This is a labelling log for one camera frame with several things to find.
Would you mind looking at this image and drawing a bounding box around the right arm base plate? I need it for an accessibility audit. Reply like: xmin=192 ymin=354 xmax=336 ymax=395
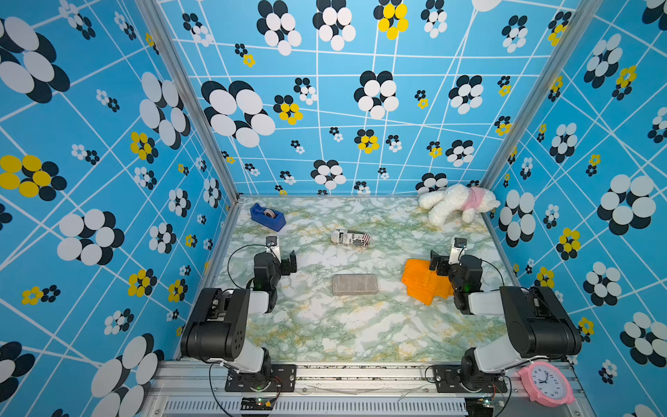
xmin=426 ymin=364 xmax=508 ymax=394

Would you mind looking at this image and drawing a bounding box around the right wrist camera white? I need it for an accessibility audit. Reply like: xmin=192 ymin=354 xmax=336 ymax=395
xmin=448 ymin=237 xmax=467 ymax=264

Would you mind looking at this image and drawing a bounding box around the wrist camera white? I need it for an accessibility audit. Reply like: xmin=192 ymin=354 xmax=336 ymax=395
xmin=265 ymin=236 xmax=281 ymax=263
xmin=448 ymin=237 xmax=467 ymax=264

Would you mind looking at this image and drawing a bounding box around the newspaper print pouch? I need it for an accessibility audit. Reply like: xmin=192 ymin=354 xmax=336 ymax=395
xmin=331 ymin=229 xmax=371 ymax=248

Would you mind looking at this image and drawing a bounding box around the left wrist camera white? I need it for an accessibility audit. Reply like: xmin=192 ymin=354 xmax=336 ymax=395
xmin=265 ymin=236 xmax=281 ymax=263

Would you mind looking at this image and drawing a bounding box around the pink alarm clock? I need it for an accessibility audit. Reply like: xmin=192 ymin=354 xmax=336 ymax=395
xmin=518 ymin=361 xmax=575 ymax=408

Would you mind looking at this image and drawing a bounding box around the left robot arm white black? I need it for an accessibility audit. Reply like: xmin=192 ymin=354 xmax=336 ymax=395
xmin=180 ymin=248 xmax=297 ymax=380

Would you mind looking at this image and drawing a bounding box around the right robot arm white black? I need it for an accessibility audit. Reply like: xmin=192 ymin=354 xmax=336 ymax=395
xmin=429 ymin=251 xmax=582 ymax=378

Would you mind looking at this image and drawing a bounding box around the white plush toy pink shirt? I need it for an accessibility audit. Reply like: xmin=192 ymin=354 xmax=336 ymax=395
xmin=418 ymin=184 xmax=500 ymax=226

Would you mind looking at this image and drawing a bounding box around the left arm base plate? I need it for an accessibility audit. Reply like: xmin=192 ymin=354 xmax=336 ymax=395
xmin=225 ymin=364 xmax=297 ymax=394

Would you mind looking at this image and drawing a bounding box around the blue tape dispenser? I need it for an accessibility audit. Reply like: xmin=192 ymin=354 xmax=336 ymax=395
xmin=250 ymin=203 xmax=287 ymax=232

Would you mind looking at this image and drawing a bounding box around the aluminium frame rail front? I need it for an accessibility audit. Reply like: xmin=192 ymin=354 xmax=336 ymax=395
xmin=140 ymin=361 xmax=595 ymax=416

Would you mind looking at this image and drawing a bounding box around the orange towel cloth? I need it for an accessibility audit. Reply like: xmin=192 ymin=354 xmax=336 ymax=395
xmin=401 ymin=259 xmax=454 ymax=306

